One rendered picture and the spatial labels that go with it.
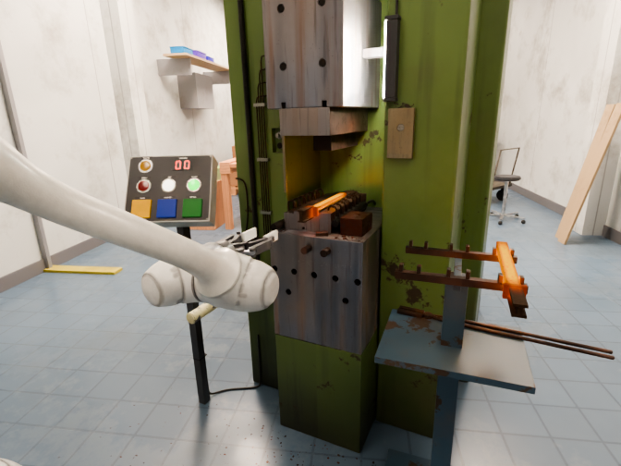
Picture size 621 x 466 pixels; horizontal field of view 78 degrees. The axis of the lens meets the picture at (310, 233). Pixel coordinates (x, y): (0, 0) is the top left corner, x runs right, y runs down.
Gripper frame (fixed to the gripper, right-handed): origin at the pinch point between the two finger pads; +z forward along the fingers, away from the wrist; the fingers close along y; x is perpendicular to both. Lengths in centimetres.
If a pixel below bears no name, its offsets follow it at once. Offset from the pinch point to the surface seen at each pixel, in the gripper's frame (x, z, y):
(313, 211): 0.0, 33.5, 1.3
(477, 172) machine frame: 8, 93, 53
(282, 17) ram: 66, 35, -9
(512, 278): -5, 5, 67
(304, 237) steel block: -8.9, 29.0, -0.5
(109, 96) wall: 63, 238, -361
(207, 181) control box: 10, 27, -42
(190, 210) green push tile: 0.2, 18.2, -43.9
